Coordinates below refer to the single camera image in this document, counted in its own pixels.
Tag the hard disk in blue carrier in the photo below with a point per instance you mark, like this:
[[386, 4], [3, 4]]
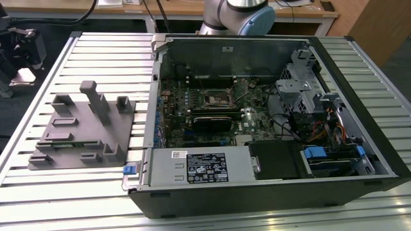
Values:
[[313, 152]]

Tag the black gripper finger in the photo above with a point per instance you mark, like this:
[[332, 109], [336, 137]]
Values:
[[9, 60], [22, 53]]

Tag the silver chipset heatsink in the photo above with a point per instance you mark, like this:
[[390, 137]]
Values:
[[244, 138]]

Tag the small white box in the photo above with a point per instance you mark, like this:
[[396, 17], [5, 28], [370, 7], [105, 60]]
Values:
[[133, 2]]

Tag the grey parts rack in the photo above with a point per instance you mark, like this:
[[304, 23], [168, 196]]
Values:
[[88, 134]]

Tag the black graphics card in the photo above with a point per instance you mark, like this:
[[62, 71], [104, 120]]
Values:
[[212, 125]]

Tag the silver power supply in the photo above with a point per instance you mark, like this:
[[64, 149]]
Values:
[[164, 168]]

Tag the blue bay clip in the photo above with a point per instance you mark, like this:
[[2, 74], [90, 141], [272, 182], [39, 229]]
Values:
[[361, 151]]

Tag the large white box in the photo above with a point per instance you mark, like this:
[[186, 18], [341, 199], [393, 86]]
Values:
[[109, 3]]

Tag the metal drive cage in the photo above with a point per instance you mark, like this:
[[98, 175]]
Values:
[[294, 87]]

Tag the black plastic shroud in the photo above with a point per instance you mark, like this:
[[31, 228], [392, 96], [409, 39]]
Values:
[[277, 161]]

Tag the small black desk item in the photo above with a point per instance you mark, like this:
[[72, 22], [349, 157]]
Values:
[[328, 6]]

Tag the green motherboard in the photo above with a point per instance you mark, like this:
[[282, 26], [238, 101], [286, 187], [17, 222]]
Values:
[[257, 120]]

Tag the wooden cabinet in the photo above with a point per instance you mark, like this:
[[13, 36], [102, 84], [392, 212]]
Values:
[[380, 29]]

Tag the grey case hinge block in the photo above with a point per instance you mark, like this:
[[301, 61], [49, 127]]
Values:
[[160, 42]]

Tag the blue case latch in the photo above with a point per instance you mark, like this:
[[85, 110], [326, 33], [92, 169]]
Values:
[[130, 169]]

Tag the silver disk bay frame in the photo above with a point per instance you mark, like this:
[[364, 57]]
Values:
[[350, 120]]

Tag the green RAM stick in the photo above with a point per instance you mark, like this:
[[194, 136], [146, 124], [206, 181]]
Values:
[[65, 144]]

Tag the CPU socket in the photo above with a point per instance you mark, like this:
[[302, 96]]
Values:
[[220, 97]]

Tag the black PC case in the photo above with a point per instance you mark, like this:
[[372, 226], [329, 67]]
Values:
[[257, 204]]

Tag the wooden desk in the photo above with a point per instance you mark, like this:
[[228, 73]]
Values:
[[49, 9]]

